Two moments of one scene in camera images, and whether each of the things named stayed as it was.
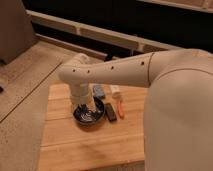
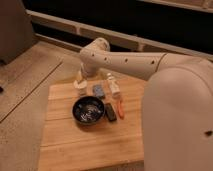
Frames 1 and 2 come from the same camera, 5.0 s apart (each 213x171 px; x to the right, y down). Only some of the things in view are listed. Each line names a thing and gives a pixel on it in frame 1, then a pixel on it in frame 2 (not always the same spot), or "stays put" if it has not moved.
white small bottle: x=115 y=89 stays put
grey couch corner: x=16 y=30 stays put
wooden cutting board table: x=69 y=145 stays put
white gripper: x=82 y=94 to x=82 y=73
